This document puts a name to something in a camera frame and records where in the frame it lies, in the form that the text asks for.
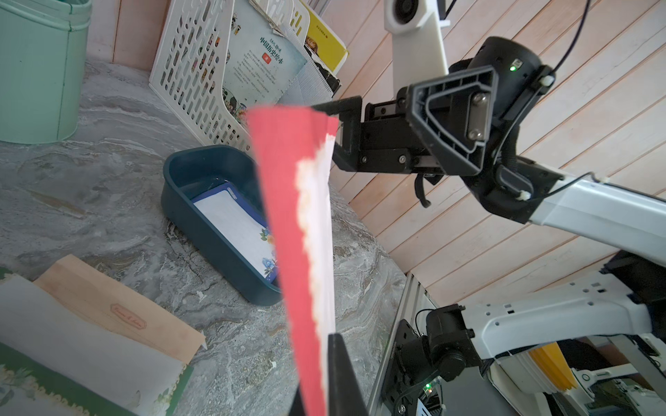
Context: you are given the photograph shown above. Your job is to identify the white plastic file organizer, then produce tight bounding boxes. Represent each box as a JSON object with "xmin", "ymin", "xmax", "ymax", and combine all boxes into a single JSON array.
[{"xmin": 149, "ymin": 1, "xmax": 333, "ymax": 154}]

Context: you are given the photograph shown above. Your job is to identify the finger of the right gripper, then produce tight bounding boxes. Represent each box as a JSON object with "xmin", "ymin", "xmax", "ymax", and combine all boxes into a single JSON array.
[{"xmin": 405, "ymin": 66, "xmax": 499, "ymax": 176}]

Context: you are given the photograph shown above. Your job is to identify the brown stationery paper sheet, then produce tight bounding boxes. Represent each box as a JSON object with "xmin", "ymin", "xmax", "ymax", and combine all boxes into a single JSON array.
[{"xmin": 34, "ymin": 255, "xmax": 206, "ymax": 364}]

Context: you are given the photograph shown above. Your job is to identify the yellow book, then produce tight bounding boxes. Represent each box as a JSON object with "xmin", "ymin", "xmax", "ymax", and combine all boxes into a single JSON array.
[{"xmin": 302, "ymin": 1, "xmax": 349, "ymax": 76}]

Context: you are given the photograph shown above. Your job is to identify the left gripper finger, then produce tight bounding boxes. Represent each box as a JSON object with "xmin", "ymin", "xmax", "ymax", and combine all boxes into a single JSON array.
[
  {"xmin": 312, "ymin": 96, "xmax": 362, "ymax": 172},
  {"xmin": 326, "ymin": 333, "xmax": 369, "ymax": 415}
]

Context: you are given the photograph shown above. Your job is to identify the green bordered white paper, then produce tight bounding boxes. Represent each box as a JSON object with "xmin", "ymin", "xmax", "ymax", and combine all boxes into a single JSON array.
[{"xmin": 1, "ymin": 269, "xmax": 193, "ymax": 415}]

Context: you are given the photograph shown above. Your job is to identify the dark teal storage box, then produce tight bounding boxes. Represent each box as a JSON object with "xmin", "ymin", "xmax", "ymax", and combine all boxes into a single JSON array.
[{"xmin": 161, "ymin": 145, "xmax": 282, "ymax": 306}]

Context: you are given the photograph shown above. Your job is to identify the mint green pen cup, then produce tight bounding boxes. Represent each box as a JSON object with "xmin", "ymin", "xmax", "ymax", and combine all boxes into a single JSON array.
[{"xmin": 1, "ymin": 0, "xmax": 92, "ymax": 145}]

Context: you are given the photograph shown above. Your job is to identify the illustrated booklet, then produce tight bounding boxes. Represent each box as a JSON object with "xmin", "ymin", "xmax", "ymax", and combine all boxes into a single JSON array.
[{"xmin": 223, "ymin": 1, "xmax": 306, "ymax": 126}]

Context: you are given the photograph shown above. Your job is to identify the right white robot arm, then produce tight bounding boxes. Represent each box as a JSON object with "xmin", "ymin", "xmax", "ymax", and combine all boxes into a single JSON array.
[{"xmin": 318, "ymin": 36, "xmax": 665, "ymax": 391}]

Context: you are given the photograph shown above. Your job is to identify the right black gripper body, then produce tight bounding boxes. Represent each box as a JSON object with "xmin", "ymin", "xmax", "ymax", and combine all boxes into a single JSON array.
[{"xmin": 311, "ymin": 35, "xmax": 565, "ymax": 225}]

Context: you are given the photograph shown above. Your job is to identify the red bordered paper sheet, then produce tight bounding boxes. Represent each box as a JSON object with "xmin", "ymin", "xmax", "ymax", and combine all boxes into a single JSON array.
[{"xmin": 246, "ymin": 106, "xmax": 338, "ymax": 415}]

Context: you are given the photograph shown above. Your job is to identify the blue bordered white paper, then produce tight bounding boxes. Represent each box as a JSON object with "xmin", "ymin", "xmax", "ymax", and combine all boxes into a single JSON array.
[{"xmin": 193, "ymin": 181, "xmax": 278, "ymax": 284}]

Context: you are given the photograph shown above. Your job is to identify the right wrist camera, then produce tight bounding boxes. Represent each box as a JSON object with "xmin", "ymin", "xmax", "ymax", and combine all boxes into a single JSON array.
[{"xmin": 384, "ymin": 0, "xmax": 450, "ymax": 93}]

